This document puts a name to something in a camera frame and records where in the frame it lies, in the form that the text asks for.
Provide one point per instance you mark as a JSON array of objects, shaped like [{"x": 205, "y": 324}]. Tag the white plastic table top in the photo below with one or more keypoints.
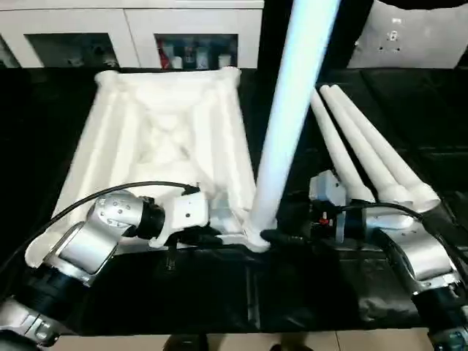
[{"x": 128, "y": 146}]

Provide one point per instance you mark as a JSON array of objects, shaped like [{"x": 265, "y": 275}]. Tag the white plastic table leg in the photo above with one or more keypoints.
[
  {"x": 289, "y": 109},
  {"x": 340, "y": 153},
  {"x": 395, "y": 157},
  {"x": 365, "y": 146}
]

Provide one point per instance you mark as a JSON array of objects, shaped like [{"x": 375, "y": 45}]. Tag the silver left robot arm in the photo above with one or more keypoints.
[{"x": 84, "y": 248}]

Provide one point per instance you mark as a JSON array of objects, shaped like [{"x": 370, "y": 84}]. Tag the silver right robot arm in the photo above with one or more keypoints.
[{"x": 420, "y": 256}]

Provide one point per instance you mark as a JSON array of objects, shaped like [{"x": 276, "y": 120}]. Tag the black work mat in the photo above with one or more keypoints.
[{"x": 292, "y": 292}]

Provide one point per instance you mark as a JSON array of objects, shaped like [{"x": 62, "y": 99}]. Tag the small white box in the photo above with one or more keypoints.
[{"x": 224, "y": 61}]

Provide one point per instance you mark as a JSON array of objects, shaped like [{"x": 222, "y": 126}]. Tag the red box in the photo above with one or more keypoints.
[{"x": 164, "y": 55}]

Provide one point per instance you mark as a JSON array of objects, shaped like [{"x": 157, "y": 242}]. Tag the black box with gold label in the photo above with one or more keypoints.
[{"x": 274, "y": 36}]

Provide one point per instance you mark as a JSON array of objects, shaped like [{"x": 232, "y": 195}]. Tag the white cabinet with glass doors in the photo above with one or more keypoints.
[{"x": 135, "y": 22}]

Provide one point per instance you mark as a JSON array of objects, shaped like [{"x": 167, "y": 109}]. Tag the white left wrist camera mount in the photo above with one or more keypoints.
[{"x": 190, "y": 212}]

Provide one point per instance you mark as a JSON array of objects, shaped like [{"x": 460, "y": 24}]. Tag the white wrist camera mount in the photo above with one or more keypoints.
[
  {"x": 190, "y": 212},
  {"x": 327, "y": 188}
]

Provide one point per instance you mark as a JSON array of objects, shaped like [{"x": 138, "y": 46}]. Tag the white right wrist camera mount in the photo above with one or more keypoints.
[{"x": 327, "y": 188}]

